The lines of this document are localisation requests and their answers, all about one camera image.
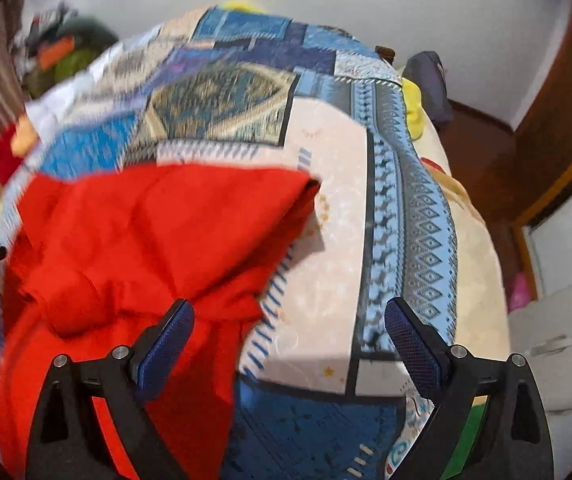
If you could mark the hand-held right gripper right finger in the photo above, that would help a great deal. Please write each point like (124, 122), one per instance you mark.
(410, 347)

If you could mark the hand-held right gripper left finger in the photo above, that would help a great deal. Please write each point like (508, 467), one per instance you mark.
(166, 347)

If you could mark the red zip jacket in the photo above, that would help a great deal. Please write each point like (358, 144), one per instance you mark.
(141, 235)

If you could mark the pile of clothes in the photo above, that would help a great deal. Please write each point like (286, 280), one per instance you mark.
(46, 22)

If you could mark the red plush toy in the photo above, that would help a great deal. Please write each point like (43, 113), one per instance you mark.
(3, 152)

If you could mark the bright green item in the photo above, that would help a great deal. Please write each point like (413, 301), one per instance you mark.
(460, 440)

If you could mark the beige quilt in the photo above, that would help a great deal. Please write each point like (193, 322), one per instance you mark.
(475, 260)

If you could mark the pink plastic item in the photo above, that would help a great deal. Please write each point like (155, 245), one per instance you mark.
(521, 292)

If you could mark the white cloth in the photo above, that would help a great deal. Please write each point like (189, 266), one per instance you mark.
(56, 105)

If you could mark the white sliding wardrobe door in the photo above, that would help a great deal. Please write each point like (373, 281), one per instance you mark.
(570, 255)

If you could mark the green patterned cloth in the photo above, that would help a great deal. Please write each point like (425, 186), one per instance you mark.
(73, 67)

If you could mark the yellow bed sheet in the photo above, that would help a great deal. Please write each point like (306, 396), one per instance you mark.
(413, 110)

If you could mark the blue patchwork blanket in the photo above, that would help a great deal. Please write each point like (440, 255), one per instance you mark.
(246, 110)

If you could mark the dark grey bag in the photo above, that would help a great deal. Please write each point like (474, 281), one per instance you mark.
(430, 85)

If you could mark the wooden wardrobe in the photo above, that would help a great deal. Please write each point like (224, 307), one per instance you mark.
(560, 110)

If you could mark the yellow plush cushion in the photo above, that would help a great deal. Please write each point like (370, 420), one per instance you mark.
(243, 5)

